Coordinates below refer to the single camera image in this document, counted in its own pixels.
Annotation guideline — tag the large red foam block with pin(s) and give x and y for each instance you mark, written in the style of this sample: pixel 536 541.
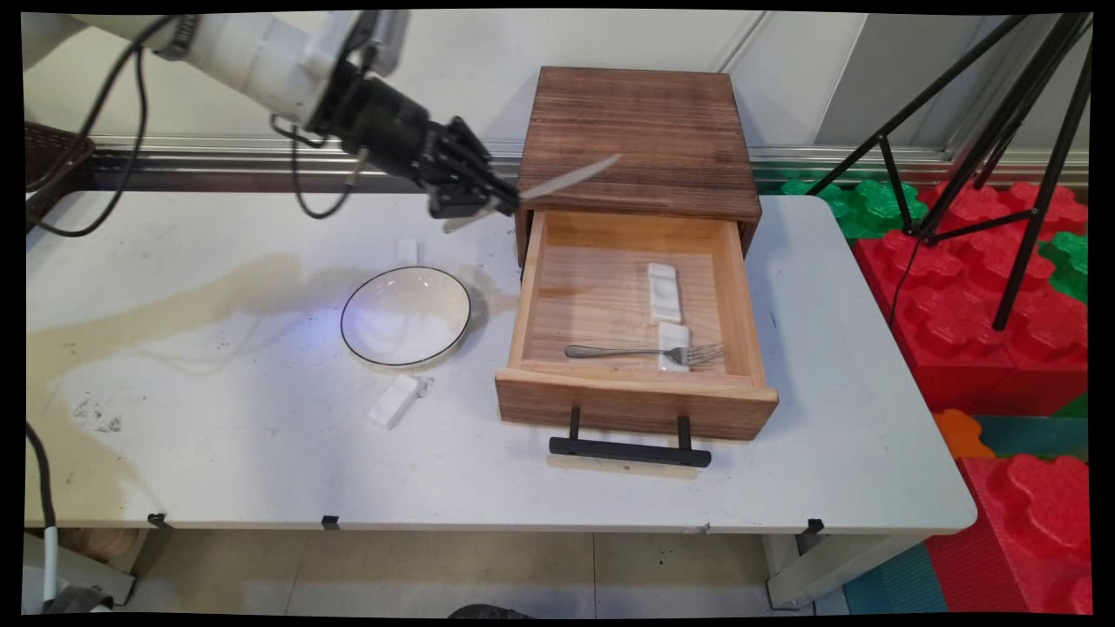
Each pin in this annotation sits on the large red foam block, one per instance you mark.
pixel 958 322

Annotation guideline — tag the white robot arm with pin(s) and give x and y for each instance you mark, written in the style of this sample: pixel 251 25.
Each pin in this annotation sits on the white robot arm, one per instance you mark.
pixel 244 52

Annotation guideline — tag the small white cutlery rest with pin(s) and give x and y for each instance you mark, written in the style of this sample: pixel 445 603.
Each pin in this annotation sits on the small white cutlery rest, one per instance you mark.
pixel 408 251

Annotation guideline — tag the dark wooden cabinet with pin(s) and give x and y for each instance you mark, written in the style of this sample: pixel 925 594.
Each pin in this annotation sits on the dark wooden cabinet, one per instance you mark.
pixel 640 122

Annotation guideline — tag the long white cutlery rest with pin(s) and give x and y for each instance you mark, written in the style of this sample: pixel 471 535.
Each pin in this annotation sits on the long white cutlery rest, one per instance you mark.
pixel 665 294

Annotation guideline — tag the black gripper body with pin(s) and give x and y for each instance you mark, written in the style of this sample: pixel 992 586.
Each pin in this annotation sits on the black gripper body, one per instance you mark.
pixel 388 126

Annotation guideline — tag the light wooden drawer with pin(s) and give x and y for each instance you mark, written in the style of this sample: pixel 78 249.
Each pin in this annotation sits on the light wooden drawer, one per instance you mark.
pixel 636 405

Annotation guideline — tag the white plate with black rim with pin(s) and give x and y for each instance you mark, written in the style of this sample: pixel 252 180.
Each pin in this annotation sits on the white plate with black rim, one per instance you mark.
pixel 405 318

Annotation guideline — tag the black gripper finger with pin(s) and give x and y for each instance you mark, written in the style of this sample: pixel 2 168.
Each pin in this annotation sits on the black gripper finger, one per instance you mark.
pixel 457 205
pixel 477 161

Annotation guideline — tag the green foam block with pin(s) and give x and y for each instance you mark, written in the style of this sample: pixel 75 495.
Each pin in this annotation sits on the green foam block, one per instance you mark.
pixel 1070 261
pixel 862 207

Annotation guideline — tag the aluminium wall rail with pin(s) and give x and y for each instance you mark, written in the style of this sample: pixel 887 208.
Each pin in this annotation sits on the aluminium wall rail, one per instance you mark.
pixel 218 162

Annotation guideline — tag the white table leg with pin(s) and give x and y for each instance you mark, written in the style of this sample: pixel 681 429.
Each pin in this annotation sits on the white table leg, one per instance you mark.
pixel 819 570

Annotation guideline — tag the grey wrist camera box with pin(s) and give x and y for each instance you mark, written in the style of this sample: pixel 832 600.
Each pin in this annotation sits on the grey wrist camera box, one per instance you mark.
pixel 383 39

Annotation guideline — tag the white rectangular cutlery rest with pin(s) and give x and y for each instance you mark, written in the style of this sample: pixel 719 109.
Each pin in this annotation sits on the white rectangular cutlery rest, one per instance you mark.
pixel 392 402

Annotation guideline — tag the black tripod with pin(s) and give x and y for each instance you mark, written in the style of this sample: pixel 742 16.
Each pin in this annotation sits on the black tripod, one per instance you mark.
pixel 1037 131

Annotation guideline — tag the teal foam mat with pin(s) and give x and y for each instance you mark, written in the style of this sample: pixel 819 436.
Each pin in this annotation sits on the teal foam mat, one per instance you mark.
pixel 897 583
pixel 1037 435

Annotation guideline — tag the orange foam piece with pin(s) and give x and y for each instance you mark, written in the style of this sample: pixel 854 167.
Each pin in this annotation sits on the orange foam piece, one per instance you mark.
pixel 958 434

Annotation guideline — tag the short white cutlery rest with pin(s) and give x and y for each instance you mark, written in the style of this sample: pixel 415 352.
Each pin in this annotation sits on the short white cutlery rest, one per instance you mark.
pixel 672 335

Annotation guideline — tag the silver fork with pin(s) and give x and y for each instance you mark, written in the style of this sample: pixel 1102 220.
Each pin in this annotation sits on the silver fork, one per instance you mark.
pixel 627 352

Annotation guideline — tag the silver table knife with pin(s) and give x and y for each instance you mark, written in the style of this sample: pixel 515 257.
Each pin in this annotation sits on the silver table knife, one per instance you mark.
pixel 566 178

